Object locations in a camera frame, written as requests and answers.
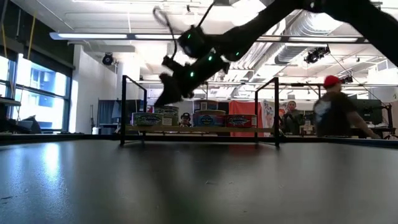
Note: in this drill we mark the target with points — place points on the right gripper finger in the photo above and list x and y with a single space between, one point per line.
171 90

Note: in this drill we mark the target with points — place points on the green label seafood can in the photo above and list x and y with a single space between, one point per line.
146 119
166 110
170 121

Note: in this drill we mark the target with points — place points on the red label seafood can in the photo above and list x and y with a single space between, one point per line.
241 121

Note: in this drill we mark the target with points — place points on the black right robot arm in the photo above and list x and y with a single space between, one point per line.
357 15

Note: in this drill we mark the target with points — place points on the person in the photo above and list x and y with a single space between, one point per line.
292 119
334 115
185 119

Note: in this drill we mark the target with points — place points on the red orange panel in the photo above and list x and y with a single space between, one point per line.
242 107

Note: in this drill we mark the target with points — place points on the grey blue partition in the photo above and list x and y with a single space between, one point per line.
107 113

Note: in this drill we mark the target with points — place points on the black ceiling speaker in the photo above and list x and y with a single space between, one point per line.
108 59

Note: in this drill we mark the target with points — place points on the white printed poster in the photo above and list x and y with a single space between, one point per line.
268 112

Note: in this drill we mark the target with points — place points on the long ceiling light bar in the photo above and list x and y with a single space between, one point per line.
311 39
93 36

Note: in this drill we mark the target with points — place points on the black table mat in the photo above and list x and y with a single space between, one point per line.
199 186

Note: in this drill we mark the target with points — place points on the black stage light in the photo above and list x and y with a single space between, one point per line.
317 54
346 79

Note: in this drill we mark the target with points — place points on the wooden background table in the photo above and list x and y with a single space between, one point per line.
308 129

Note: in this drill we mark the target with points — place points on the large window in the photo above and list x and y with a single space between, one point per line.
40 93

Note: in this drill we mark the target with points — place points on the grey side desk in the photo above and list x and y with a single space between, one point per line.
9 101

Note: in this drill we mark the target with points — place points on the black background monitor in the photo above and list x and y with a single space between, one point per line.
370 109

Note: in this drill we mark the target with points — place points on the dark background desk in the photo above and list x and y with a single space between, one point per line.
384 132

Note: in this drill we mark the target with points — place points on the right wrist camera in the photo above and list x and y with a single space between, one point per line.
174 64

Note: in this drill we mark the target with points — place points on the wooden shelf with black frame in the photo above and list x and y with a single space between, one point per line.
199 128

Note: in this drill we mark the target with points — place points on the silver ventilation duct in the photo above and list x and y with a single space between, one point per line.
298 34

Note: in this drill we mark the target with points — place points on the black metal rig frame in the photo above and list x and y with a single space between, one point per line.
62 137

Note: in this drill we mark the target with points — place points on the black background metal frame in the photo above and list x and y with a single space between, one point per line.
319 93

